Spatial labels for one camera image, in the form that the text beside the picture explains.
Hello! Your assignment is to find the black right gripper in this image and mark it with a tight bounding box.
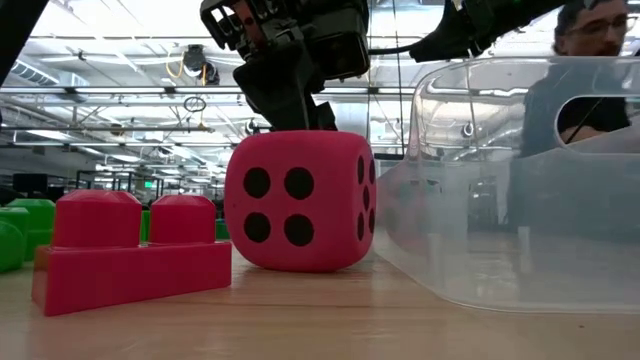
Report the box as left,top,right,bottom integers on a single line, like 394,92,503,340
409,0,501,64

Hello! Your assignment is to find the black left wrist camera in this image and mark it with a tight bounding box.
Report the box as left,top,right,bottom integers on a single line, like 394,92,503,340
312,17,372,82

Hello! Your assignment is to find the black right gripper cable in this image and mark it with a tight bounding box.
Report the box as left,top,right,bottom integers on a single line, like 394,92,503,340
368,44,417,56

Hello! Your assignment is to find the black background monitor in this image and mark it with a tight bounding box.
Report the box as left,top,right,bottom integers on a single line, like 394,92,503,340
12,172,49,196

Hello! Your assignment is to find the person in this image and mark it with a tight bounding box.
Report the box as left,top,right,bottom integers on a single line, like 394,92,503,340
518,0,640,157

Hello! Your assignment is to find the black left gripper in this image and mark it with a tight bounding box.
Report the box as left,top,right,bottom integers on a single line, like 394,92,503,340
199,0,370,132

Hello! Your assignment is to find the clear plastic bin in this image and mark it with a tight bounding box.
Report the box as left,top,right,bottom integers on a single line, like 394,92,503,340
371,54,640,315

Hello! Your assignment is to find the hanging cord reel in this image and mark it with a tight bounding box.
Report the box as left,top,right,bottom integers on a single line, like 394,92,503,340
167,43,222,87

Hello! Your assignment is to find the red two-stud toy block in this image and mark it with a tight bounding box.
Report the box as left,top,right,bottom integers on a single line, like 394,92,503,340
31,188,234,318

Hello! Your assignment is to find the red foam die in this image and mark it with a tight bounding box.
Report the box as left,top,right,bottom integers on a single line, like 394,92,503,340
223,129,379,274

